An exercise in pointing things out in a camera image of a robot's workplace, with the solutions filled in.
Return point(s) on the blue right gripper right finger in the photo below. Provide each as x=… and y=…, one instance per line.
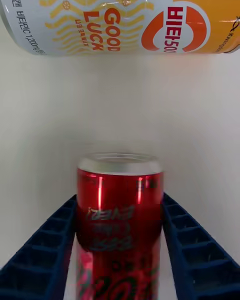
x=202, y=250

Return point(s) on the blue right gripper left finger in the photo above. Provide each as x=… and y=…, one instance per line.
x=37, y=252

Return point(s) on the red can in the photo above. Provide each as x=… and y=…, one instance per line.
x=118, y=230

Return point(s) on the white and orange can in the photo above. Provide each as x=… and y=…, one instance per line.
x=112, y=15

